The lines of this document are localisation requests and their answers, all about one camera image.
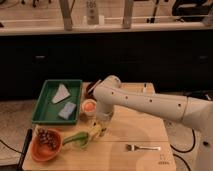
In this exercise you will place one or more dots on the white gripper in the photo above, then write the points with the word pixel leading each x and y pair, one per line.
pixel 104 117

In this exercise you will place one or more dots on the green plastic tray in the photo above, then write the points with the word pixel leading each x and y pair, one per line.
pixel 46 113

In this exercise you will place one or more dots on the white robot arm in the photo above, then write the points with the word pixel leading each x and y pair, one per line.
pixel 191 112

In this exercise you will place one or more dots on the yellow banana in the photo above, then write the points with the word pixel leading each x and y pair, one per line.
pixel 96 131

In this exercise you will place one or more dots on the green pepper toy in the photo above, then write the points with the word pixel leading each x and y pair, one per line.
pixel 81 138

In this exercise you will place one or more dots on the silver fork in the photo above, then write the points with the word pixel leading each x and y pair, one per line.
pixel 132 147

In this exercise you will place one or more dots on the white cup with orange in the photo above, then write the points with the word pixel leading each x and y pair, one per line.
pixel 89 107

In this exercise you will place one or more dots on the white wedge sponge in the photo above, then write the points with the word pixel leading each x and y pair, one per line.
pixel 61 94

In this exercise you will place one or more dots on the black bar left of board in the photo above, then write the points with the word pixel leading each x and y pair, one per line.
pixel 27 141

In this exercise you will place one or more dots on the dark grapes bunch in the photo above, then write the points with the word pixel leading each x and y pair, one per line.
pixel 46 138

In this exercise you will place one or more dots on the orange bowl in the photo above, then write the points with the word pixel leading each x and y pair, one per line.
pixel 43 153

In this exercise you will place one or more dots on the blue sponge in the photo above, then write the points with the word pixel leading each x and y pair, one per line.
pixel 67 110

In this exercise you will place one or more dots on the dark chocolate cake toy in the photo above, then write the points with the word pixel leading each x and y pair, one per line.
pixel 89 89

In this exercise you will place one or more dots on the wooden board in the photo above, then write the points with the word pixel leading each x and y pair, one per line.
pixel 133 142

